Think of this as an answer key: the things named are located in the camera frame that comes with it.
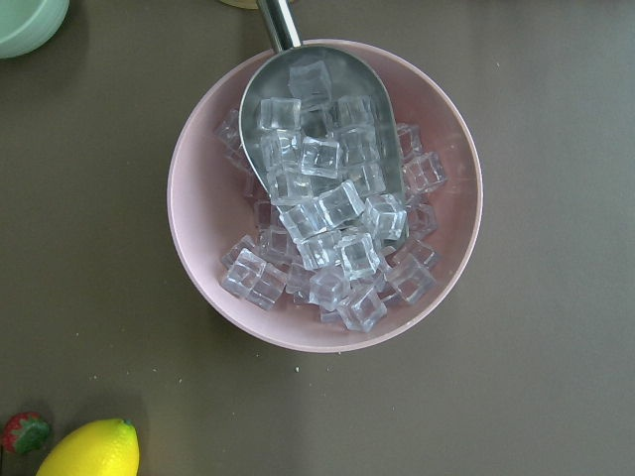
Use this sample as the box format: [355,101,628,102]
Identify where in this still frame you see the pink bowl with ice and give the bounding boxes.
[168,40,483,353]

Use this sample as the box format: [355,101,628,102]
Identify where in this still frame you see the metal ice scoop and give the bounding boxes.
[238,0,411,249]

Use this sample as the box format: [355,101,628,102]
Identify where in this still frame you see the yellow lemon near strawberry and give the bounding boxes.
[36,418,140,476]

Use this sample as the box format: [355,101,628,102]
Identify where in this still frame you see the red strawberry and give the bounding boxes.
[1,412,52,455]

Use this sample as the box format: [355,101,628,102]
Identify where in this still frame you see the mint green bowl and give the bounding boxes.
[1,0,69,60]

